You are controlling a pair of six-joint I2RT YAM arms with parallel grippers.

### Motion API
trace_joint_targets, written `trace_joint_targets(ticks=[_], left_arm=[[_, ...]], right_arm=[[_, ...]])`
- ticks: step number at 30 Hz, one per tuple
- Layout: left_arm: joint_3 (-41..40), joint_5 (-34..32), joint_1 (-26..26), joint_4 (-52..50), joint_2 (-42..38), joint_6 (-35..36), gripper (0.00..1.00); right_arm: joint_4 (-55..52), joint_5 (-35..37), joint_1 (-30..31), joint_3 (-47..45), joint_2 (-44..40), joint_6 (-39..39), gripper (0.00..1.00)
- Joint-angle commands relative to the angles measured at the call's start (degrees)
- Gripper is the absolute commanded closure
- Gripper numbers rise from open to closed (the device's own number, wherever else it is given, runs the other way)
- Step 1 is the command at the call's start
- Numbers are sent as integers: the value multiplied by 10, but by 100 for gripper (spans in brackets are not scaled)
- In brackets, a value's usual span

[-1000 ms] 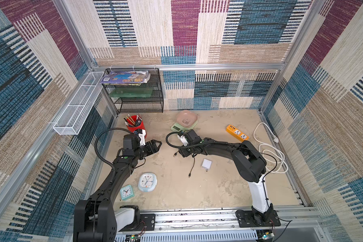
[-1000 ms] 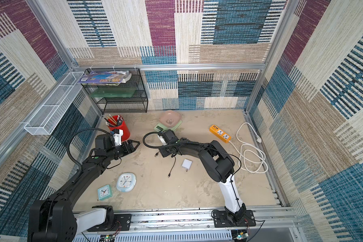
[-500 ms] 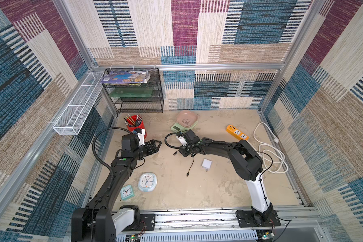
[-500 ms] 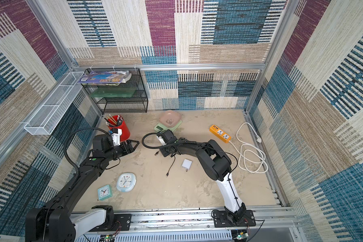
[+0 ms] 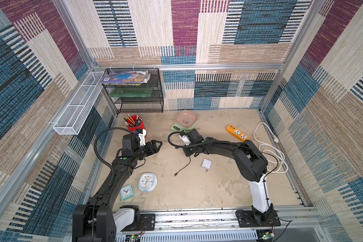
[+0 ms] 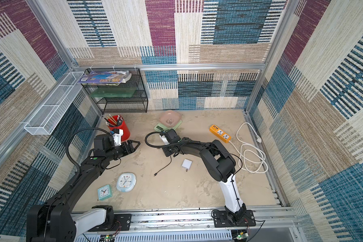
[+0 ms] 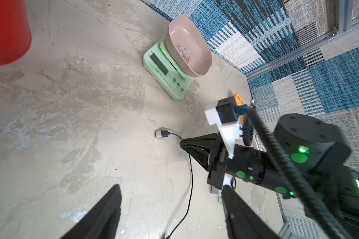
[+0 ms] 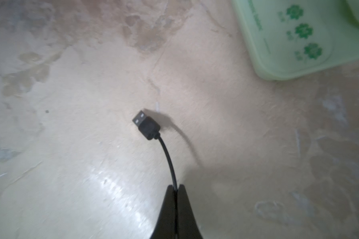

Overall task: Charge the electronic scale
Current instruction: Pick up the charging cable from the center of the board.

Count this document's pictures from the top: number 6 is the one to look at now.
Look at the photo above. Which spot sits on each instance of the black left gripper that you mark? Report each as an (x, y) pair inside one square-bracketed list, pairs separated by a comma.
[(131, 149)]

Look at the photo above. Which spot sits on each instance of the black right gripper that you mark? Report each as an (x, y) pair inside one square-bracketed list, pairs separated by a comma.
[(168, 150)]

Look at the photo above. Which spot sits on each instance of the white usb charger adapter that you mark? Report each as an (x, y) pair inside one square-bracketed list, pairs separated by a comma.
[(186, 164)]

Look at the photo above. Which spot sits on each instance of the green electronic scale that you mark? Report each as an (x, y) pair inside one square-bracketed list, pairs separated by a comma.
[(161, 127)]

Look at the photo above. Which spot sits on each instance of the pink panda bowl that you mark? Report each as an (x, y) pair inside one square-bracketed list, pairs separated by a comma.
[(170, 118)]

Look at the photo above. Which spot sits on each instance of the orange power strip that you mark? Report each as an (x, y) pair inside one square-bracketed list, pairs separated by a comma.
[(219, 133)]

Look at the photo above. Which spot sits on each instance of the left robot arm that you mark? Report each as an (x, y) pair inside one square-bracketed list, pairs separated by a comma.
[(53, 221)]

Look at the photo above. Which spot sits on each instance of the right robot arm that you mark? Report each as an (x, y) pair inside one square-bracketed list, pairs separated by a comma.
[(219, 163)]

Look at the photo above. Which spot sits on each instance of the red pen holder cup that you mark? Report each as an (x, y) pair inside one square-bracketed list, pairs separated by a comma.
[(125, 128)]

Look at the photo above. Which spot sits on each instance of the pens in cup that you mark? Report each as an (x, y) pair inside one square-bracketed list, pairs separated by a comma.
[(114, 121)]

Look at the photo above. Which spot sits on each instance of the round white clock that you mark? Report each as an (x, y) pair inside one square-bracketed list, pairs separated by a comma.
[(126, 182)]

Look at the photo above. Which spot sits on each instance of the black mesh shelf rack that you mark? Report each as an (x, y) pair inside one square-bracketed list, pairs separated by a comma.
[(138, 103)]

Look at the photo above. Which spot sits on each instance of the square teal alarm clock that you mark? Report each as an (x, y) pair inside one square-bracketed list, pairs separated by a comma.
[(104, 192)]

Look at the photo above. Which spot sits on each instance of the green folder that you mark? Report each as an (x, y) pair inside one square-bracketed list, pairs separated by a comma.
[(113, 92)]

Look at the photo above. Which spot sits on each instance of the colourful book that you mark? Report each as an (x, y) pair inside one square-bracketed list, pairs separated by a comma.
[(113, 78)]

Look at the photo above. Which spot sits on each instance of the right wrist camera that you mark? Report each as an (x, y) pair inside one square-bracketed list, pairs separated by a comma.
[(168, 136)]

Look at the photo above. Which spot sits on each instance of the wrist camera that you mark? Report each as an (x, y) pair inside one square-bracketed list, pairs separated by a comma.
[(168, 136), (117, 136)]

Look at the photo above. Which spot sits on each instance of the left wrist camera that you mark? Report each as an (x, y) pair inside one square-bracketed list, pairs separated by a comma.
[(117, 136)]

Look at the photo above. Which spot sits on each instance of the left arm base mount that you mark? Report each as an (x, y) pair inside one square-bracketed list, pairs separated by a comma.
[(118, 222)]

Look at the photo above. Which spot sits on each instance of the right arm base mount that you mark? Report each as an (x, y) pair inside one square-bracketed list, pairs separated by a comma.
[(226, 218)]

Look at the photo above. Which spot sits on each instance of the white wire wall basket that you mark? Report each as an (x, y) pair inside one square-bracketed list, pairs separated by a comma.
[(47, 117)]

